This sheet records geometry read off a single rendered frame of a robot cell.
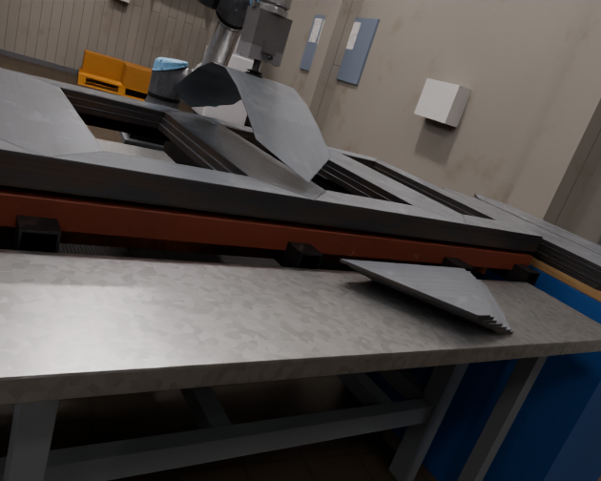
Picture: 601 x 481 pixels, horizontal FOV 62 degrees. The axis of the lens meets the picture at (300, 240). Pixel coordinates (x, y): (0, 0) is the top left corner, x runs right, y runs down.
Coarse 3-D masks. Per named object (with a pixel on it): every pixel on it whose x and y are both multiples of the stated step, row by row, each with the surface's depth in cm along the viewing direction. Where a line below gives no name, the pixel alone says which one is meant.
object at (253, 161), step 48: (96, 96) 127; (192, 144) 118; (240, 144) 126; (96, 192) 73; (144, 192) 76; (192, 192) 80; (240, 192) 84; (384, 192) 128; (432, 192) 159; (480, 240) 124; (528, 240) 135
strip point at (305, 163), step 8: (264, 144) 95; (272, 144) 96; (280, 144) 97; (272, 152) 94; (280, 152) 96; (288, 152) 97; (296, 152) 98; (304, 152) 100; (312, 152) 102; (288, 160) 95; (296, 160) 97; (304, 160) 98; (312, 160) 100; (320, 160) 101; (296, 168) 95; (304, 168) 97; (312, 168) 98; (320, 168) 99; (304, 176) 95; (312, 176) 97
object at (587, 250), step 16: (496, 208) 173; (512, 208) 188; (528, 224) 160; (544, 224) 171; (544, 240) 141; (560, 240) 148; (576, 240) 159; (544, 256) 141; (560, 256) 137; (576, 256) 134; (592, 256) 140; (576, 272) 133; (592, 272) 130
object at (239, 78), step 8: (232, 72) 108; (240, 72) 110; (240, 80) 106; (248, 80) 108; (256, 80) 110; (264, 80) 113; (256, 88) 107; (264, 88) 109; (272, 88) 111; (280, 88) 114; (288, 88) 116; (280, 96) 109; (288, 96) 112; (296, 96) 114; (304, 104) 113
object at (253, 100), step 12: (240, 96) 101; (252, 96) 103; (264, 96) 106; (276, 96) 108; (252, 108) 100; (264, 108) 102; (276, 108) 105; (288, 108) 108; (300, 108) 110; (288, 120) 104; (300, 120) 107; (312, 120) 109
